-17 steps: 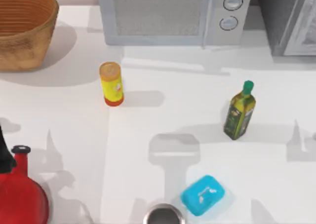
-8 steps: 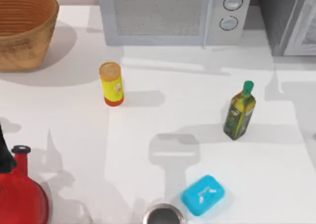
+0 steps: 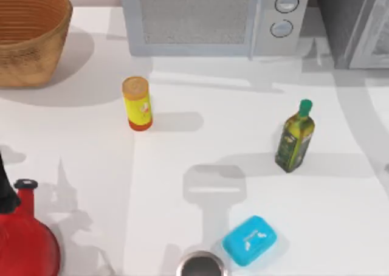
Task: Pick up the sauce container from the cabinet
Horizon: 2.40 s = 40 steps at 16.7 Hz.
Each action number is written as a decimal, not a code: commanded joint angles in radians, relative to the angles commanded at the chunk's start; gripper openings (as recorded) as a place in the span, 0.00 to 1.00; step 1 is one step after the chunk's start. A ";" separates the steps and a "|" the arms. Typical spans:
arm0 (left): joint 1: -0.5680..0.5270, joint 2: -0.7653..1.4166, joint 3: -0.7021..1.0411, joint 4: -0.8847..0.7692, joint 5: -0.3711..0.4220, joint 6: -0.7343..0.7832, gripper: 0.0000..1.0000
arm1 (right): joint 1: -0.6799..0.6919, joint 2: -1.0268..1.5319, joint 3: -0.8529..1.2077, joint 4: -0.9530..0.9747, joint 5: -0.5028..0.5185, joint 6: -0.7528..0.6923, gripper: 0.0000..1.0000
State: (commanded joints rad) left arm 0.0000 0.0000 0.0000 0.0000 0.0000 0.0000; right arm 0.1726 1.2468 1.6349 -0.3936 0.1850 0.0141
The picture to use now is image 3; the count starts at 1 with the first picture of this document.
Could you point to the yellow and red can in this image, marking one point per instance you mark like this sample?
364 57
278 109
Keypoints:
138 109

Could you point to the green bottle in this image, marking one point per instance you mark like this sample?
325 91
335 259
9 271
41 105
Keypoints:
294 139

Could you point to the pale microwave oven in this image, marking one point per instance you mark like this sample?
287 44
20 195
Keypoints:
197 17

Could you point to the blue soap box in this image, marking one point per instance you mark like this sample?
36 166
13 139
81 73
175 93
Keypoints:
249 241

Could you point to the microwave knob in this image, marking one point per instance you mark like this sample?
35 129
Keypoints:
286 2
281 28

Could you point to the metal cup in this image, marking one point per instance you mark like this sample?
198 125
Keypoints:
200 265

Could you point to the woven wicker basket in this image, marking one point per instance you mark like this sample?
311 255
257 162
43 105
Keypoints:
30 45

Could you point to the grey cabinet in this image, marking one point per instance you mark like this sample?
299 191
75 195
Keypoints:
358 23

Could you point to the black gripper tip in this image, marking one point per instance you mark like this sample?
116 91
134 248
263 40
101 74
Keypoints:
6 191

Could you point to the red kettle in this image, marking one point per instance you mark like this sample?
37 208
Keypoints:
24 236

